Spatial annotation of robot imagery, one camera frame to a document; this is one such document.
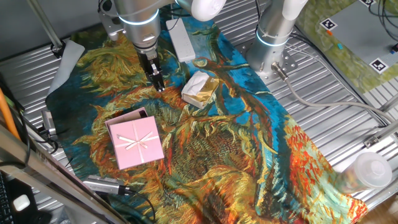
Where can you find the white power strip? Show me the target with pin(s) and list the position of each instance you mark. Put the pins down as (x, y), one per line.
(182, 40)

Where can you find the grey marker board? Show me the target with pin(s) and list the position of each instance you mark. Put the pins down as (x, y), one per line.
(360, 34)

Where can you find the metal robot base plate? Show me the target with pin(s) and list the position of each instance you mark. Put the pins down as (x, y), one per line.
(289, 63)

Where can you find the metal frame bar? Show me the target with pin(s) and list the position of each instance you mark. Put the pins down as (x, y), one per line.
(46, 174)

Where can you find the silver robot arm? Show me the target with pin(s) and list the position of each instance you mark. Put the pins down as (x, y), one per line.
(270, 37)

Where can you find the small dark block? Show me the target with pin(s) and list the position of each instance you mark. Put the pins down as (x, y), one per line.
(395, 48)

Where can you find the white earbuds case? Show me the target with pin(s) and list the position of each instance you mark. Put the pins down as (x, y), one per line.
(21, 202)

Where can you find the orange tube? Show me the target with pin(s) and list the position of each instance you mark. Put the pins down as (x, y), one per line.
(7, 115)

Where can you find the pink gift box base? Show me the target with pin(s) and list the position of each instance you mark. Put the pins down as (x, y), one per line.
(124, 116)

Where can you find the gold and white wrapped package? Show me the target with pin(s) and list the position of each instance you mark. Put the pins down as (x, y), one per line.
(199, 90)

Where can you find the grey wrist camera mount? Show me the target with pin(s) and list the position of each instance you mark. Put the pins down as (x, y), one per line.
(109, 23)

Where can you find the green painting cloth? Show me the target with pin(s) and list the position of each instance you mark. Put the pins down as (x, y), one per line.
(342, 62)

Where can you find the small blue block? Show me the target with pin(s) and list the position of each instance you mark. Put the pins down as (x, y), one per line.
(340, 46)

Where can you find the translucent lidded plastic cup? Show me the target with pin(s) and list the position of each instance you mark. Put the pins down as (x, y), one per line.
(371, 169)

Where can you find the aluminium profile bracket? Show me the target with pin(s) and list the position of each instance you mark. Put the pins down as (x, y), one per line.
(377, 135)

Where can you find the pink ribboned gift box casing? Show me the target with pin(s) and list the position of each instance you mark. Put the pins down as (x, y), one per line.
(136, 143)

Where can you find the black keyboard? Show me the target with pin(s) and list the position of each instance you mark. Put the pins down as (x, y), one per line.
(5, 202)

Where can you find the sunflower painting cloth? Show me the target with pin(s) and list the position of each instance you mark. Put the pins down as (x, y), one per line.
(217, 161)

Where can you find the square black white marker tag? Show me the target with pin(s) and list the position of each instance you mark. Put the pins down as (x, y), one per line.
(328, 24)
(378, 65)
(367, 2)

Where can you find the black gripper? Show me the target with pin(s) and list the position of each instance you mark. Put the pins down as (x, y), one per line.
(146, 60)

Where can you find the metal stand pole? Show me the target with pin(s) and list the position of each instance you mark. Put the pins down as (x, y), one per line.
(43, 21)

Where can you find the silver camera with black plug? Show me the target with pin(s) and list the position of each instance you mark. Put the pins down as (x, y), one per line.
(102, 185)

